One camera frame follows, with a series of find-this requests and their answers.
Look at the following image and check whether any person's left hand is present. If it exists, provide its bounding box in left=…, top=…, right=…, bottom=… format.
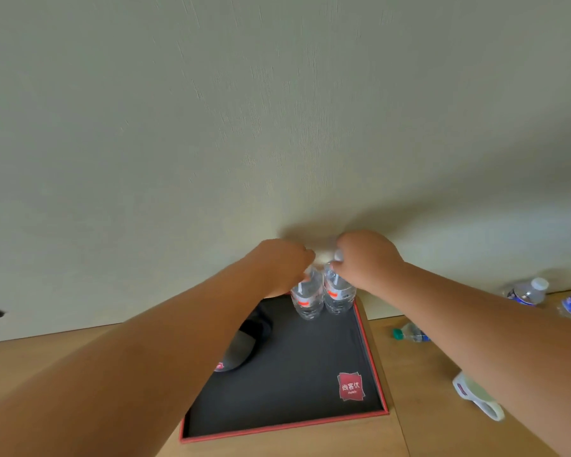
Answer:
left=244, top=239, right=317, bottom=299

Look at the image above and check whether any person's right hand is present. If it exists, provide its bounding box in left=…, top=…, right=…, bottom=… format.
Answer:
left=333, top=230, right=406, bottom=296

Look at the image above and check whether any clear red label water bottle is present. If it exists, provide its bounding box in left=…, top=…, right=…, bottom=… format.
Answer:
left=290, top=252, right=325, bottom=321
left=323, top=250, right=357, bottom=316

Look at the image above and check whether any person's right forearm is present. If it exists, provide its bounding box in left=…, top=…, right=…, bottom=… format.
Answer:
left=367, top=262, right=571, bottom=457

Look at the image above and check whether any person's left forearm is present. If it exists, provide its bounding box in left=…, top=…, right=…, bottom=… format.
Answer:
left=0, top=256, right=267, bottom=457

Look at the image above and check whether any black electric kettle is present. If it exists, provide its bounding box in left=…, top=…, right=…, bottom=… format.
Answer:
left=213, top=307, right=274, bottom=374

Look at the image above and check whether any green cap plastic bottle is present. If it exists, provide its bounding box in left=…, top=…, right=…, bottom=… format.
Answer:
left=392, top=322, right=431, bottom=343

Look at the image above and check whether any black tray with red rim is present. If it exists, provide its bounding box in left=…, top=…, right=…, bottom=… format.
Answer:
left=179, top=294, right=390, bottom=445

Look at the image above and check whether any white cap blue label bottle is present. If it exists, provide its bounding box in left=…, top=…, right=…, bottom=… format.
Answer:
left=504, top=277, right=550, bottom=307

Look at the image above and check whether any white mug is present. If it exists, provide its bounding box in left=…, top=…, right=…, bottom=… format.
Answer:
left=452, top=371, right=505, bottom=422

